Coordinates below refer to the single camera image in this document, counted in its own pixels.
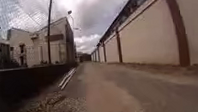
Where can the pale long pipes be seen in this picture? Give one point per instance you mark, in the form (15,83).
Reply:
(67,78)

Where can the grey asphalt road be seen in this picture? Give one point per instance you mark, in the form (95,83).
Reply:
(129,86)

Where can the beige multi-storey building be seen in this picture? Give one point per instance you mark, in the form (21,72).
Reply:
(57,41)

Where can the street lamp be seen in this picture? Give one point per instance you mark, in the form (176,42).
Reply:
(71,19)

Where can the tall dark pole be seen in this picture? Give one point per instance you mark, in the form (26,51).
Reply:
(49,28)

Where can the gravel strip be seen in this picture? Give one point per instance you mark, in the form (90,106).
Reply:
(57,110)

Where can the long beige perimeter wall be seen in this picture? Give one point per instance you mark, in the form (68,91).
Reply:
(149,38)

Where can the dark low wall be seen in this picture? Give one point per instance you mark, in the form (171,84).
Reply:
(25,80)

